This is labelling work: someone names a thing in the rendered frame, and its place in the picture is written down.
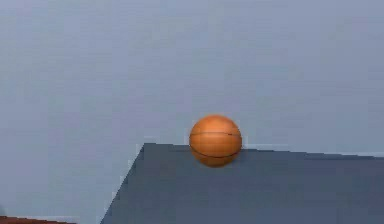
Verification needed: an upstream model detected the dark grey chest of drawers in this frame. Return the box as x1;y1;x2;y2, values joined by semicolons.
99;142;384;224

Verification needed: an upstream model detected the orange basketball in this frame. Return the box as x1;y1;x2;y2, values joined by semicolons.
188;114;243;168

